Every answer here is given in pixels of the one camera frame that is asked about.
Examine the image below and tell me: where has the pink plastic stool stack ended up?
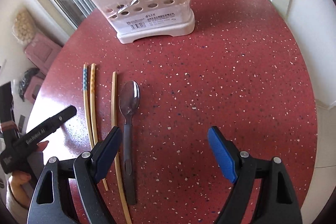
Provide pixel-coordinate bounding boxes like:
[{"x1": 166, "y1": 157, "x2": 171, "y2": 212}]
[{"x1": 24, "y1": 32, "x2": 62, "y2": 104}]

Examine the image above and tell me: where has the person's left hand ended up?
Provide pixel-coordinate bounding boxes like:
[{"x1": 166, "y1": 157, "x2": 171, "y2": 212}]
[{"x1": 7, "y1": 140, "x2": 50, "y2": 210}]

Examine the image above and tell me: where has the orange patterned bamboo chopstick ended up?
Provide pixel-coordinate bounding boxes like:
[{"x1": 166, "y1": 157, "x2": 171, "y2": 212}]
[{"x1": 89, "y1": 62, "x2": 109, "y2": 192}]

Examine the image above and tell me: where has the black plastic bag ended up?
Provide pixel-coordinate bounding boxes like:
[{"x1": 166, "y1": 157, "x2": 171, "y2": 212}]
[{"x1": 18, "y1": 68, "x2": 40, "y2": 102}]

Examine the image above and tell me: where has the plain bamboo chopstick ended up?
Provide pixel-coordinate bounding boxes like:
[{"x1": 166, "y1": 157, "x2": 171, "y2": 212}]
[{"x1": 110, "y1": 70, "x2": 133, "y2": 224}]

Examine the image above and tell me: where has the dark translucent plastic spoon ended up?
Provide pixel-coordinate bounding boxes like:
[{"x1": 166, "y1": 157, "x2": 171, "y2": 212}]
[{"x1": 119, "y1": 81, "x2": 140, "y2": 205}]

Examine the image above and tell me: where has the blue patterned bamboo chopstick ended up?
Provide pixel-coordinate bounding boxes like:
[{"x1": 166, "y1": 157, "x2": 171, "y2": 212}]
[{"x1": 83, "y1": 64, "x2": 95, "y2": 148}]

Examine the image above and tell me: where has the pink plastic utensil holder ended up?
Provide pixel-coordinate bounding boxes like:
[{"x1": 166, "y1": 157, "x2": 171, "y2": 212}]
[{"x1": 91, "y1": 0, "x2": 195, "y2": 44}]

